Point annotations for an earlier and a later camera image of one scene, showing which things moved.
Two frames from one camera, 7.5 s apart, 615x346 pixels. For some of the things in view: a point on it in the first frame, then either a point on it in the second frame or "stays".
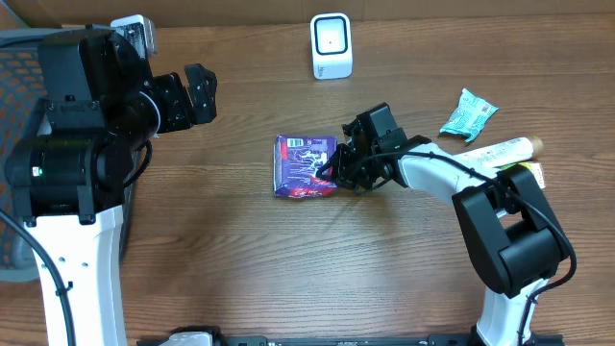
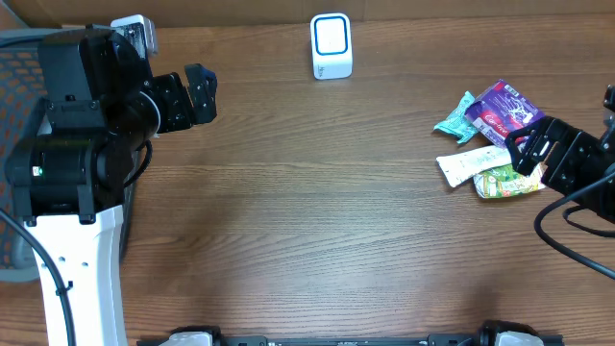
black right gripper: x=345 y=174 -> x=568 y=143
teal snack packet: x=469 y=116 stays
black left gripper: x=183 y=114 stays
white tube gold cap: x=504 y=154 stays
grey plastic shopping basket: x=21 y=108 stays
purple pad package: x=296 y=160 -> x=502 y=109
